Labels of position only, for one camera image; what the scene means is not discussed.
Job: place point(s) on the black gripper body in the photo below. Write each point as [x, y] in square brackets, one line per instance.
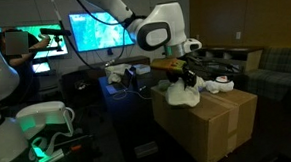
[191, 68]

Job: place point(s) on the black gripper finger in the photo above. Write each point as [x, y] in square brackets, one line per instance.
[190, 82]
[172, 78]

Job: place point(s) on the green cloth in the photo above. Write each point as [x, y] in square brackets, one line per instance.
[164, 85]

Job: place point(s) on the white towel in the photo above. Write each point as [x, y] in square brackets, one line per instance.
[183, 95]

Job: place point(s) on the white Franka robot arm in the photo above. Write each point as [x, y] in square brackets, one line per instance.
[163, 30]

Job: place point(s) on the large cardboard box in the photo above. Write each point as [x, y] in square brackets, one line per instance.
[204, 128]

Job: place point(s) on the pale plastic container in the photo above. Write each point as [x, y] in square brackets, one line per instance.
[141, 68]

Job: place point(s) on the crumpled white cloth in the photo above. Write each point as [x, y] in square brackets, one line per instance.
[116, 72]

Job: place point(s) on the low wooden cabinet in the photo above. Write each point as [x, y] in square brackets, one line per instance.
[247, 57]

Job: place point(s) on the tablet with lit screen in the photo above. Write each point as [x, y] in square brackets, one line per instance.
[111, 89]

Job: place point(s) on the green plaid sofa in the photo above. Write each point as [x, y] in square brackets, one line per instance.
[278, 74]

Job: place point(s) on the black office chair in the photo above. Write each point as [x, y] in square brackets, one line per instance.
[79, 87]

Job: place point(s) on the small lit laptop screen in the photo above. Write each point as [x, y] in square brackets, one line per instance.
[41, 67]

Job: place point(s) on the person in dark shirt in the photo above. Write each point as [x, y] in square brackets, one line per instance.
[21, 67]

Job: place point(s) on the yellow wrist camera box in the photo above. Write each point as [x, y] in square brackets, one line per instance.
[168, 64]

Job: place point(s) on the white wall outlet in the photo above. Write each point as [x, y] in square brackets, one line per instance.
[238, 35]

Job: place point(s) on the wall monitor with green image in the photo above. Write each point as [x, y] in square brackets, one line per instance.
[55, 54]

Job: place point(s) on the black camera on stand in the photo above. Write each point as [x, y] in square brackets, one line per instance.
[54, 31]

